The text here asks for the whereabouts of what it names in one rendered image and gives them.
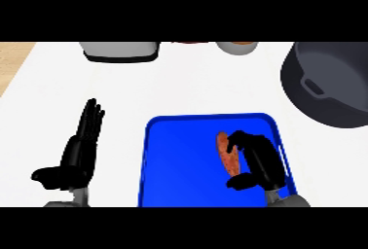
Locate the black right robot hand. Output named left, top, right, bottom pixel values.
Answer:
left=224, top=129, right=288, bottom=193

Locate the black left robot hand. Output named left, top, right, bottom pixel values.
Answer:
left=29, top=97, right=106, bottom=192

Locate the blue tray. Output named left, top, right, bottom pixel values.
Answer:
left=135, top=112, right=298, bottom=208

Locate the dark grey pot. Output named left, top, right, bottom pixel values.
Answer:
left=279, top=42, right=368, bottom=129

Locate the pale grey cup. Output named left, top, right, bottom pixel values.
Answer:
left=214, top=42, right=260, bottom=56

